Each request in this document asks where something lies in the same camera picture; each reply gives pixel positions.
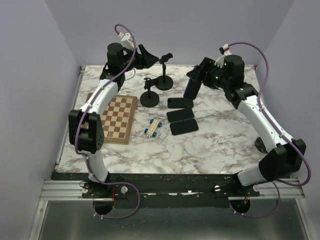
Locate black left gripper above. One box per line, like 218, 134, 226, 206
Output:
120, 44, 159, 73

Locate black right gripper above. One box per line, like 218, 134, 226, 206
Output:
186, 56, 230, 90

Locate black phone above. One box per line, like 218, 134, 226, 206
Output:
183, 65, 202, 100
167, 97, 194, 109
166, 108, 194, 123
170, 118, 199, 136

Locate black phone stand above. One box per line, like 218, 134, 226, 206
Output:
140, 77, 160, 108
155, 52, 173, 91

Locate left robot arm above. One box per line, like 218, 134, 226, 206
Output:
68, 43, 159, 198

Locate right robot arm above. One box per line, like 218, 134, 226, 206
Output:
183, 54, 306, 196

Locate wooden chessboard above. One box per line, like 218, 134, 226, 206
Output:
100, 95, 138, 144

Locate toy car with blue wheels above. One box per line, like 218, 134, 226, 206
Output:
144, 118, 162, 138

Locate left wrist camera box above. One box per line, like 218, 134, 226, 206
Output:
118, 31, 134, 50

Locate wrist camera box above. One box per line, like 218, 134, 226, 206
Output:
118, 31, 134, 50
214, 44, 231, 68

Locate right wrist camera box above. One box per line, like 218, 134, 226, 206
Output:
214, 44, 231, 68

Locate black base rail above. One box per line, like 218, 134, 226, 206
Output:
51, 171, 293, 208

